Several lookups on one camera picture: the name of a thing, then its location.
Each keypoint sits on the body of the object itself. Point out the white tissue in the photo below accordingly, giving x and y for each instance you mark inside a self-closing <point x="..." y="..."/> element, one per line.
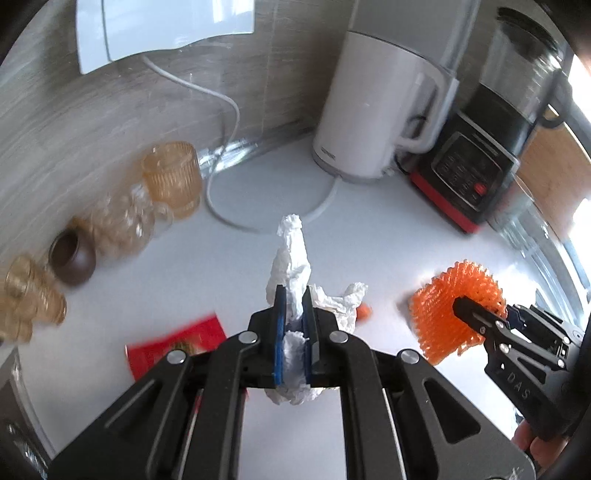
<point x="293" y="272"/>

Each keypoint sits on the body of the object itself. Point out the wooden cutting board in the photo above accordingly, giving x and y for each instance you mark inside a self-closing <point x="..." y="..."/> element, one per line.
<point x="554" y="173"/>

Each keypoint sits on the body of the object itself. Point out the small orange peel piece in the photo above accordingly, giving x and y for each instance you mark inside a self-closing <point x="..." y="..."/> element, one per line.
<point x="365" y="311"/>

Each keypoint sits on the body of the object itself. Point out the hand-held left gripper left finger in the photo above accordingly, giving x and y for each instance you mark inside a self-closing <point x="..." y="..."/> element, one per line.
<point x="278" y="341"/>

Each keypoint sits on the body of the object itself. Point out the amber drinking glass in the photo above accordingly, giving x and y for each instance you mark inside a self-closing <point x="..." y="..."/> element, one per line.
<point x="34" y="288"/>
<point x="16" y="323"/>

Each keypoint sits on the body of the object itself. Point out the person's right hand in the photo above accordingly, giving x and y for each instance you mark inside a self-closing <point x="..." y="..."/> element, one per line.
<point x="538" y="450"/>

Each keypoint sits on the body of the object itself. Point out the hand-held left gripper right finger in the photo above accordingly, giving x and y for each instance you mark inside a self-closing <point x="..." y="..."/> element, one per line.
<point x="308" y="341"/>

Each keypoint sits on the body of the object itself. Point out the white wall socket cover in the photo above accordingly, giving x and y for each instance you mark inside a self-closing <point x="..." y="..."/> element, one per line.
<point x="161" y="32"/>

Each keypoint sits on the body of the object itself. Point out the red snack packet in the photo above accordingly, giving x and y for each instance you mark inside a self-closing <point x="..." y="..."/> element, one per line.
<point x="180" y="344"/>

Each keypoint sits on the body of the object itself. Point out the orange foam fruit net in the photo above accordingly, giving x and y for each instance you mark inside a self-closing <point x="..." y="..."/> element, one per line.
<point x="438" y="318"/>

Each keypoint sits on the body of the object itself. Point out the black red blender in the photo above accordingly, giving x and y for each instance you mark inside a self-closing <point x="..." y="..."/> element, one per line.
<point x="466" y="170"/>

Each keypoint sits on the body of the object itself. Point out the black stove top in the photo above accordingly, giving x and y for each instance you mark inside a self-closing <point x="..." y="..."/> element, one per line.
<point x="18" y="429"/>

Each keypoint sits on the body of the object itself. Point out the small brown clay pot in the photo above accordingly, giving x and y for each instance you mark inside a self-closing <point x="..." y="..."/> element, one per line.
<point x="76" y="263"/>

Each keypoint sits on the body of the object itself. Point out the white electric kettle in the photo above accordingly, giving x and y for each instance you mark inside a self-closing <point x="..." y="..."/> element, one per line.
<point x="369" y="110"/>

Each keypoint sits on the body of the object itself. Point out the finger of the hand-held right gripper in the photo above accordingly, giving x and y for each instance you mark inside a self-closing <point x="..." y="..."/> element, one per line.
<point x="540" y="327"/>
<point x="478" y="318"/>

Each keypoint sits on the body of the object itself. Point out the clear glass cup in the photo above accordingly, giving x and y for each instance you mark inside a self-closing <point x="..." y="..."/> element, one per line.
<point x="521" y="217"/>

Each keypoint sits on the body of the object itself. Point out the clear glass teapot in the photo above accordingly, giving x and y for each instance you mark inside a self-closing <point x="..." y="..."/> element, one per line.
<point x="124" y="224"/>

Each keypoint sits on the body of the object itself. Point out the amber ribbed glass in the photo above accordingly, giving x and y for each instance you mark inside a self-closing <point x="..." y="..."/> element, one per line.
<point x="173" y="177"/>

